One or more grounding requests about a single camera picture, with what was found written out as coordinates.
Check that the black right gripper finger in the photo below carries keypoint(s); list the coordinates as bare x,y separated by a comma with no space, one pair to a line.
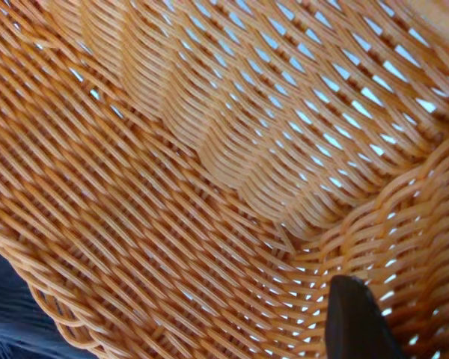
355,321

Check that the orange wicker basket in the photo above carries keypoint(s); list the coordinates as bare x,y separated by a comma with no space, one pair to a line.
194,157

